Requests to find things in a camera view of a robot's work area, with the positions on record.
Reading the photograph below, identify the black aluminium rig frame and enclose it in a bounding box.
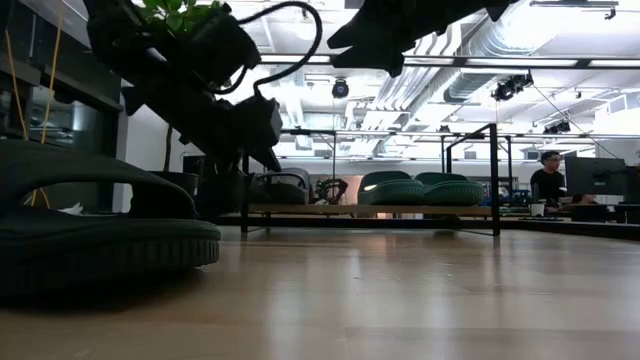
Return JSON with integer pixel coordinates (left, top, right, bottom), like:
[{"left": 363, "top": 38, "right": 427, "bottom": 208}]
[{"left": 199, "top": 213, "right": 640, "bottom": 241}]

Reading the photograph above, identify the green leafy plant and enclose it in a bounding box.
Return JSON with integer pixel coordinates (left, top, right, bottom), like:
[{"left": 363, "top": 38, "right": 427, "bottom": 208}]
[{"left": 138, "top": 0, "right": 224, "bottom": 174}]

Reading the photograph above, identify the black ceiling spotlight cluster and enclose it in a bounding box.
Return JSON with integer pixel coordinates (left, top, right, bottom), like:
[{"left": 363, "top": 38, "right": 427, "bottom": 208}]
[
  {"left": 542, "top": 119, "right": 572, "bottom": 135},
  {"left": 491, "top": 72, "right": 535, "bottom": 103}
]

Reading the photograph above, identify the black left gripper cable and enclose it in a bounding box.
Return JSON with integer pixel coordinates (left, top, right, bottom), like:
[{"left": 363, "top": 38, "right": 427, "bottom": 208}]
[{"left": 214, "top": 0, "right": 324, "bottom": 97}]

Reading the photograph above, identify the wooden shelf with black frame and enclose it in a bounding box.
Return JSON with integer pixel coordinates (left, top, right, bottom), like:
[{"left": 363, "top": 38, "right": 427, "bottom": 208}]
[{"left": 241, "top": 123, "right": 501, "bottom": 237}]

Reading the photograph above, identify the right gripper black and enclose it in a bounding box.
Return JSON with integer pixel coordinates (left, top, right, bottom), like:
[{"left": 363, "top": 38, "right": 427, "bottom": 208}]
[{"left": 327, "top": 0, "right": 516, "bottom": 79}]

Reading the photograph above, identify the large black computer monitor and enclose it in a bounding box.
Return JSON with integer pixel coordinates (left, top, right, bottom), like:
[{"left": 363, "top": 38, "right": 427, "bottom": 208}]
[{"left": 564, "top": 156, "right": 627, "bottom": 197}]

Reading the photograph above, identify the overhead beam with light strip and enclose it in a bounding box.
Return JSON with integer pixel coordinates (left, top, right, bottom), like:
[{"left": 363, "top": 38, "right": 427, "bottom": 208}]
[{"left": 259, "top": 53, "right": 640, "bottom": 70}]

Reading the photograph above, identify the black plant pot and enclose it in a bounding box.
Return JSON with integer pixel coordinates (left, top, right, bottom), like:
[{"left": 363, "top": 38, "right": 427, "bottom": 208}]
[{"left": 148, "top": 171, "right": 200, "bottom": 201}]

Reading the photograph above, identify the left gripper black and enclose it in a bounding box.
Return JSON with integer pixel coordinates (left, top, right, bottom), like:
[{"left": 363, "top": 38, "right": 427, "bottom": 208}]
[{"left": 184, "top": 95, "right": 284, "bottom": 217}]

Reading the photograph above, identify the standing person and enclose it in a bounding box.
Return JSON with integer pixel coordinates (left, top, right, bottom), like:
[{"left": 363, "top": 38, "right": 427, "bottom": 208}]
[{"left": 529, "top": 150, "right": 596, "bottom": 207}]

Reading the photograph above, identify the yellow cable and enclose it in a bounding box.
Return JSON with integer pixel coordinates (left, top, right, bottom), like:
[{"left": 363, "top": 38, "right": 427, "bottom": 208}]
[{"left": 2, "top": 0, "right": 65, "bottom": 209}]

